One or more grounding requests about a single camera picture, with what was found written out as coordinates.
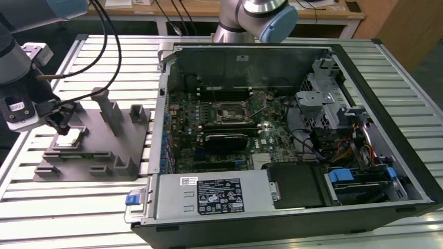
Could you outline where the black RAM slot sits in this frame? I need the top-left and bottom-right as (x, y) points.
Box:
(198, 92), (250, 102)

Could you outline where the green motherboard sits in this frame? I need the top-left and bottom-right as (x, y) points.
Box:
(165, 89), (312, 174)

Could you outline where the grey power supply unit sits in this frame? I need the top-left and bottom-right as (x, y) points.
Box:
(153, 171), (278, 217)

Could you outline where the large white box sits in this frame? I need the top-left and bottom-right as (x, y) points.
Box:
(105, 0), (133, 10)

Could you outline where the small silver heatsink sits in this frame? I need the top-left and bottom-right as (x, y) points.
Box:
(250, 153), (272, 165)

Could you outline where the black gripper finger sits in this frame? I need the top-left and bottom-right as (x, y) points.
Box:
(61, 103), (77, 125)
(46, 111), (69, 136)

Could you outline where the thin black wire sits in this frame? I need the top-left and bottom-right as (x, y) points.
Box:
(289, 128), (328, 163)

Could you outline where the black graphics card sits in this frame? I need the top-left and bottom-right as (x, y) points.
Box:
(202, 133), (248, 150)

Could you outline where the RAM stick with white sticker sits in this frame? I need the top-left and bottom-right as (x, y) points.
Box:
(198, 86), (250, 93)

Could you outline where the grey parts rack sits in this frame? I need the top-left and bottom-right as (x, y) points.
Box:
(32, 87), (153, 184)

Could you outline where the wooden desk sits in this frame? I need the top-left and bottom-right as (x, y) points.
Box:
(85, 0), (366, 34)

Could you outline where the black RAM stick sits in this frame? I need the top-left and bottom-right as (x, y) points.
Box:
(204, 129), (260, 137)

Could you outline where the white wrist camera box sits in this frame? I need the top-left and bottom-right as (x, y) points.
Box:
(0, 89), (40, 134)

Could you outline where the silver CPU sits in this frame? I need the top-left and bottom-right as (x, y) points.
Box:
(54, 129), (85, 149)

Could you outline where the coloured wire bundle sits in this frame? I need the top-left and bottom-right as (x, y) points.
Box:
(330, 123), (377, 167)

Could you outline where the cable with silver plug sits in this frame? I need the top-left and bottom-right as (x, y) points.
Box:
(153, 0), (194, 36)

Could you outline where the black cable with copper end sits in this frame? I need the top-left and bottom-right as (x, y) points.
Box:
(36, 0), (120, 79)

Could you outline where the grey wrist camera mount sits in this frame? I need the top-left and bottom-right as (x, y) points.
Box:
(20, 43), (54, 68)

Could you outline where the blue disk carrier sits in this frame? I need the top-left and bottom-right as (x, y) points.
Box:
(328, 168), (354, 184)

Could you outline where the grey metal drive cage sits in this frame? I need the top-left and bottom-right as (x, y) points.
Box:
(293, 58), (350, 130)

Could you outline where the black camera cable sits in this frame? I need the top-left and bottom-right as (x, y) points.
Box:
(36, 0), (122, 116)

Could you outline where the wooden cabinet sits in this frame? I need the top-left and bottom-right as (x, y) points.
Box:
(354, 0), (443, 71)

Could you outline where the CPU socket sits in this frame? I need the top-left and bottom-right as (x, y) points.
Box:
(214, 101), (250, 125)

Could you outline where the black open PC case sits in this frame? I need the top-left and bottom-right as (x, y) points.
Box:
(129, 43), (443, 249)

